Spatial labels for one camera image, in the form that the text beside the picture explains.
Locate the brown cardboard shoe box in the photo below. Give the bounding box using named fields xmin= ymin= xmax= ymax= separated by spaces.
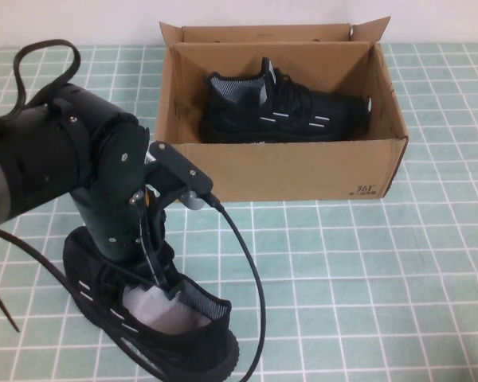
xmin=153 ymin=15 xmax=410 ymax=203

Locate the black knit sneaker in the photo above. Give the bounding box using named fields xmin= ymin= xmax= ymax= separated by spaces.
xmin=61 ymin=224 xmax=240 ymax=382
xmin=198 ymin=57 xmax=371 ymax=144

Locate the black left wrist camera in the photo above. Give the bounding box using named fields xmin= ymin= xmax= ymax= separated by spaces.
xmin=144 ymin=141 xmax=214 ymax=211

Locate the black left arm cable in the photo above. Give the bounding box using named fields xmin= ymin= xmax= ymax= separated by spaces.
xmin=0 ymin=38 xmax=266 ymax=382

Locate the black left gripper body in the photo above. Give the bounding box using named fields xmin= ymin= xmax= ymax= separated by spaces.
xmin=69 ymin=121 xmax=156 ymax=266

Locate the green white checkered tablecloth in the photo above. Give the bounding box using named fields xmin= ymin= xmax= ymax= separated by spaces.
xmin=0 ymin=41 xmax=478 ymax=382

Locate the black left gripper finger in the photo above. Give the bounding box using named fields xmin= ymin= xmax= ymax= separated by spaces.
xmin=133 ymin=189 xmax=185 ymax=300

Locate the white paper shoe stuffing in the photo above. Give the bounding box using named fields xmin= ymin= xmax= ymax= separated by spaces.
xmin=121 ymin=284 xmax=212 ymax=334

